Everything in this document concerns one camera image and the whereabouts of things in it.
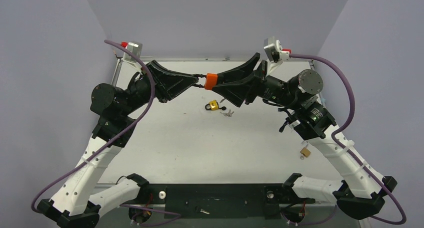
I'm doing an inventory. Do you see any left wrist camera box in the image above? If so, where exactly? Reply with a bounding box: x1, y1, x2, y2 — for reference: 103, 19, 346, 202
120, 42, 143, 72

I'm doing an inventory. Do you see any aluminium table edge rail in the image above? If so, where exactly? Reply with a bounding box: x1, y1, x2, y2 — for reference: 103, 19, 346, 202
111, 58, 122, 86

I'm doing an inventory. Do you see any orange padlock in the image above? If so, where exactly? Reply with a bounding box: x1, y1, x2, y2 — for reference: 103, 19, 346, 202
195, 73, 219, 90

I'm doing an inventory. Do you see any silver key bunch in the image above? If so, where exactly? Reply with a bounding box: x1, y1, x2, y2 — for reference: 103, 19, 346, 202
219, 98, 234, 117

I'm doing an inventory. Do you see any yellow padlock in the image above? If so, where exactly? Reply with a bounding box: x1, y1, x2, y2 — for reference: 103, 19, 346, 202
204, 100, 220, 111

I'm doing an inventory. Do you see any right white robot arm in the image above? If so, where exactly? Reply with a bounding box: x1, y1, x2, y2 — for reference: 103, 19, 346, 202
205, 50, 397, 220

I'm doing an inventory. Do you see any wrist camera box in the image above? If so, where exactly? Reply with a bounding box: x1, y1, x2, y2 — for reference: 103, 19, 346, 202
263, 36, 291, 75
120, 42, 143, 72

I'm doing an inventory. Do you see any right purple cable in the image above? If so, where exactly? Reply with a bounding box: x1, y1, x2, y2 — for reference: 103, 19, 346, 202
289, 53, 407, 225

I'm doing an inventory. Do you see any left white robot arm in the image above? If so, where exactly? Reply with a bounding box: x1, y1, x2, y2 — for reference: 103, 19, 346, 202
32, 61, 199, 227

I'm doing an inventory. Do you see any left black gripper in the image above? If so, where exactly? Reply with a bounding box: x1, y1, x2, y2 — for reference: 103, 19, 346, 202
119, 60, 198, 116

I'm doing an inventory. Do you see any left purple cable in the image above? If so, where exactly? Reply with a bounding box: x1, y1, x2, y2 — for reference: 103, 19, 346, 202
31, 39, 157, 214

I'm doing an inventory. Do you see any small brass padlock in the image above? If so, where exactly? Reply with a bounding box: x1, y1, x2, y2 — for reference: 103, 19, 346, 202
300, 147, 311, 160

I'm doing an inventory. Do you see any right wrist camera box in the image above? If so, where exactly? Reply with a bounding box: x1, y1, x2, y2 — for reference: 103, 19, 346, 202
263, 36, 291, 75

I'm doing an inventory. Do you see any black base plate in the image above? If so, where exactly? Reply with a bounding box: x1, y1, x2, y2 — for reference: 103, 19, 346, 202
127, 183, 315, 219

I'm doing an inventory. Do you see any purple cable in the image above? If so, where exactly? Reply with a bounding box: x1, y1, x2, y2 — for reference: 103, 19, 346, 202
31, 39, 157, 214
289, 53, 407, 225

